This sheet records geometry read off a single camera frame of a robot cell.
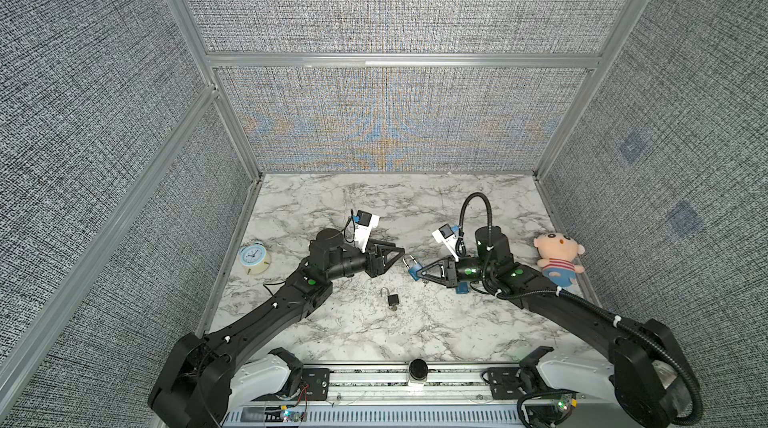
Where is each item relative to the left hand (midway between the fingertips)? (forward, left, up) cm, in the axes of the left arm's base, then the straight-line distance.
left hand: (399, 251), depth 73 cm
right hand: (-3, -5, -5) cm, 8 cm away
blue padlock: (-3, -3, -4) cm, 6 cm away
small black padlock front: (-3, +1, -22) cm, 22 cm away
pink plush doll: (+6, -50, -15) cm, 52 cm away
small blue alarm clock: (+11, +43, -19) cm, 48 cm away
